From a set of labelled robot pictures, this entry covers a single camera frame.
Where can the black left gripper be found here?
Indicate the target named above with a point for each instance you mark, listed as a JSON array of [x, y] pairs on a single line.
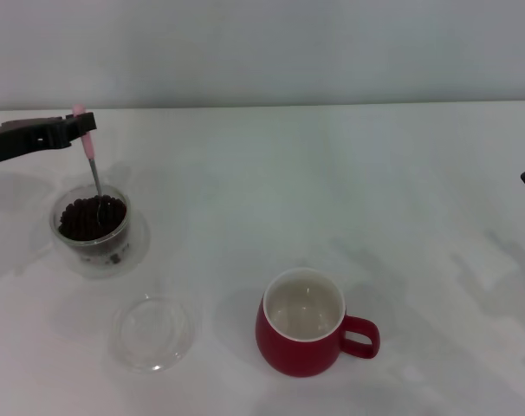
[[24, 136]]

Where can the double walled glass cup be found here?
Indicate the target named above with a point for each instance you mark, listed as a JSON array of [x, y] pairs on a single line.
[[134, 247]]

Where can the clear glass lid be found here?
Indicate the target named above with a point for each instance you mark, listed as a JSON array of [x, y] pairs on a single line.
[[154, 331]]

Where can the red ceramic mug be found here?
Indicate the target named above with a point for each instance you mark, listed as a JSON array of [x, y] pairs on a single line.
[[295, 351]]

